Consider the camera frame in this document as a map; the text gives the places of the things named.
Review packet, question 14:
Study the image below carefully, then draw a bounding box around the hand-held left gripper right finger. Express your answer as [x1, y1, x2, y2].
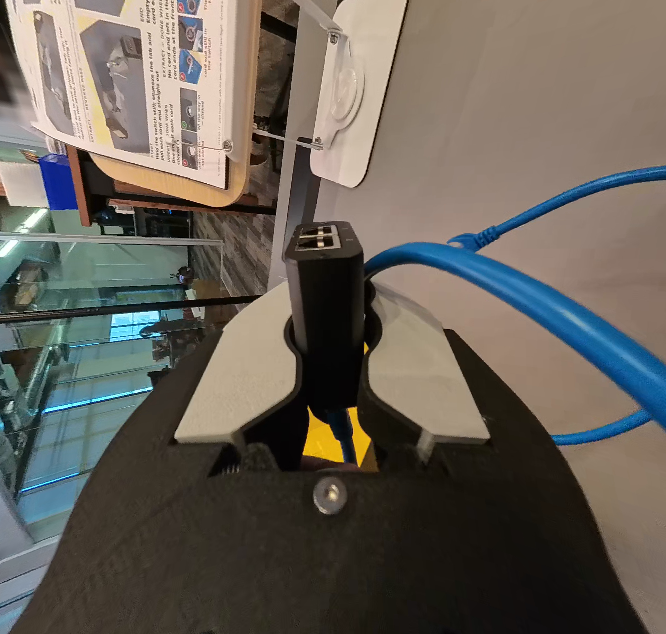
[358, 279, 492, 468]

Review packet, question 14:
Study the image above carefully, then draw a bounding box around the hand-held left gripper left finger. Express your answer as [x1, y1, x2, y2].
[173, 286, 309, 472]

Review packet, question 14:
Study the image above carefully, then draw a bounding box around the yellow plastic bin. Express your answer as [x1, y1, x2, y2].
[306, 405, 381, 472]

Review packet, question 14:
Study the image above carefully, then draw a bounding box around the black network switch box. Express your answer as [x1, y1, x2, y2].
[282, 222, 366, 412]

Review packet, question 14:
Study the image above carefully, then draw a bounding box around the blue ethernet cable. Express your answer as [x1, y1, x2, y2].
[325, 165, 666, 467]

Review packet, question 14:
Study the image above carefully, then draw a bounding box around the blue storage box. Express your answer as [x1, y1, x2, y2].
[37, 153, 80, 212]

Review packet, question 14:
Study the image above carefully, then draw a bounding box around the printed instruction sheet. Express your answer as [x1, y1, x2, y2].
[0, 0, 246, 190]

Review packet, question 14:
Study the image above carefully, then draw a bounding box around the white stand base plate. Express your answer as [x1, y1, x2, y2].
[310, 0, 410, 189]

